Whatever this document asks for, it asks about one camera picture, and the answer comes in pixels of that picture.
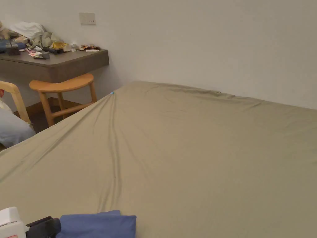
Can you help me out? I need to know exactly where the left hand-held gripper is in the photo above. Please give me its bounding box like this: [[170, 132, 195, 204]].
[[0, 207, 62, 238]]

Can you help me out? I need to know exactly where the blue garment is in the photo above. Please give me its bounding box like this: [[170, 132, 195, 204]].
[[56, 210, 137, 238]]

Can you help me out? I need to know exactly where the pale blue cushion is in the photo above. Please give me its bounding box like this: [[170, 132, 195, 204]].
[[0, 99, 37, 149]]

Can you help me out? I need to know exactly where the wooden armchair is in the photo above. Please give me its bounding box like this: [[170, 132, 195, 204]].
[[0, 80, 31, 124]]

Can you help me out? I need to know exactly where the wooden stool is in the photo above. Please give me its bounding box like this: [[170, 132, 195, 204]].
[[29, 73, 98, 127]]

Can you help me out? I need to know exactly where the bed with beige sheet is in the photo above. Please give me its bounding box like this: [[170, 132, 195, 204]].
[[0, 81, 317, 238]]

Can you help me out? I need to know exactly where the wall-mounted grey desk with clutter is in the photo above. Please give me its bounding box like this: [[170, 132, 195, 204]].
[[0, 21, 110, 84]]

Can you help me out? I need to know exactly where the wall switch panel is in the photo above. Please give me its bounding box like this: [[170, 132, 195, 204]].
[[79, 12, 96, 25]]

